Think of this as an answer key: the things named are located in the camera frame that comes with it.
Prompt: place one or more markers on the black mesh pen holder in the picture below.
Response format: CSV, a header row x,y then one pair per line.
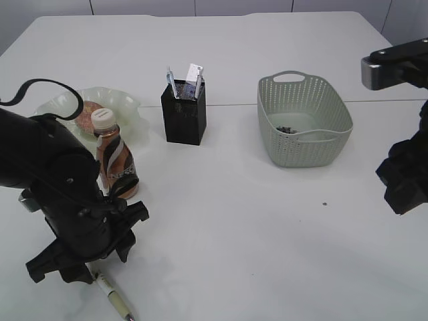
x,y
185,120

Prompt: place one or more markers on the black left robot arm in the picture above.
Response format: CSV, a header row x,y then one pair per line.
x,y
58,175

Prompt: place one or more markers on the beige grip clear pen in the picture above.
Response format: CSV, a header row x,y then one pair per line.
x,y
113,296

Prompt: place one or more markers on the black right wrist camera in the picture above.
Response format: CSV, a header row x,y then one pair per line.
x,y
404,63

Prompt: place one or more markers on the small paper scrap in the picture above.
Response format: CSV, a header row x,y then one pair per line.
x,y
286,130

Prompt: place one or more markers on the clear plastic ruler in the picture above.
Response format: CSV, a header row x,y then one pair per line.
x,y
194,73

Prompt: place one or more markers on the silver grey grip pen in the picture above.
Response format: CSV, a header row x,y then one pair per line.
x,y
198,83

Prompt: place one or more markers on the sugared bread bun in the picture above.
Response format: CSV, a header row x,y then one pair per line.
x,y
83,121

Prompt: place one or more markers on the pale green woven basket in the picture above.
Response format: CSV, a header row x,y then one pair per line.
x,y
312,107

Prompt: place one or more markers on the brown coffee drink bottle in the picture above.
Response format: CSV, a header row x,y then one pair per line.
x,y
116,159

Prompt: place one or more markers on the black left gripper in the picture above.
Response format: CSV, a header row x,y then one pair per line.
x,y
85,235

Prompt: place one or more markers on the pale green glass plate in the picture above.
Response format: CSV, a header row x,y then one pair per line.
x,y
133,128

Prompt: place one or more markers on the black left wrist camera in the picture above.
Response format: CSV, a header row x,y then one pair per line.
x,y
28,200

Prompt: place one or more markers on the blue grip white pen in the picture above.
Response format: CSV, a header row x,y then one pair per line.
x,y
171,81

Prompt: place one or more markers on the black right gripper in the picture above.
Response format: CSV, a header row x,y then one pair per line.
x,y
404,171

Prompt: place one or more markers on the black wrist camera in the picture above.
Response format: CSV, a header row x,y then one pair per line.
x,y
404,63
28,200

